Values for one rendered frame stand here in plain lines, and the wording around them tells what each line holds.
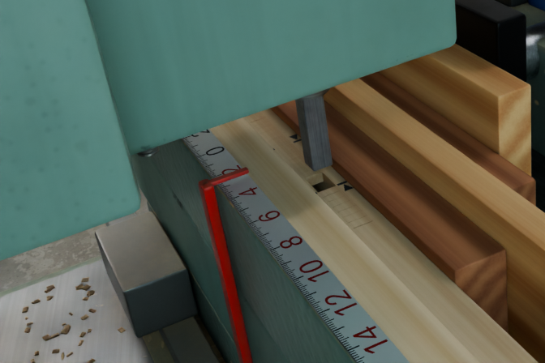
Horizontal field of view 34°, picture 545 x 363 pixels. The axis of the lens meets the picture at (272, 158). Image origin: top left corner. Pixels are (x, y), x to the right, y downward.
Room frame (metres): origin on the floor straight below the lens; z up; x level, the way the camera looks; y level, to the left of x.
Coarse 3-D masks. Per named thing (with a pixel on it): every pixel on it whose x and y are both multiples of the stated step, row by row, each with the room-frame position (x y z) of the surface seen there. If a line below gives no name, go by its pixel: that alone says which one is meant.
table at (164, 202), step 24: (144, 168) 0.47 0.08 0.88; (144, 192) 0.49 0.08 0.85; (168, 192) 0.41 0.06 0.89; (168, 216) 0.43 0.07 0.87; (192, 240) 0.38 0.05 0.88; (192, 264) 0.39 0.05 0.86; (216, 264) 0.34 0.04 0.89; (216, 288) 0.35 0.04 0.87; (216, 312) 0.36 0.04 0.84; (264, 336) 0.28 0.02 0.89; (264, 360) 0.29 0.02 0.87
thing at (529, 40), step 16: (464, 0) 0.36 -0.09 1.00; (480, 0) 0.35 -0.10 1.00; (464, 16) 0.35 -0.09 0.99; (480, 16) 0.34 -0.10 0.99; (496, 16) 0.33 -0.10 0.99; (512, 16) 0.33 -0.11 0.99; (464, 32) 0.35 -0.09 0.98; (480, 32) 0.34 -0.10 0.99; (496, 32) 0.33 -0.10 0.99; (512, 32) 0.33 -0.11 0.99; (528, 32) 0.38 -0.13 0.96; (544, 32) 0.38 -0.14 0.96; (464, 48) 0.35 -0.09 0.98; (480, 48) 0.34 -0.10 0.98; (496, 48) 0.33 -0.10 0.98; (512, 48) 0.33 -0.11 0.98; (528, 48) 0.38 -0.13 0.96; (496, 64) 0.33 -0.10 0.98; (512, 64) 0.33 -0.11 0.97; (528, 64) 0.37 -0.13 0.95; (528, 80) 0.38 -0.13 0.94
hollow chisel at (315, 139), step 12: (300, 108) 0.32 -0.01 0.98; (312, 108) 0.31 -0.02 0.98; (324, 108) 0.32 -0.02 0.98; (300, 120) 0.32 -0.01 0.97; (312, 120) 0.31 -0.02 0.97; (324, 120) 0.32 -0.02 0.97; (300, 132) 0.32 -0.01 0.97; (312, 132) 0.31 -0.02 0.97; (324, 132) 0.32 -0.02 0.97; (312, 144) 0.31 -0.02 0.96; (324, 144) 0.32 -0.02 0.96; (312, 156) 0.31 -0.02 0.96; (324, 156) 0.32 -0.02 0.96; (312, 168) 0.31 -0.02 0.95
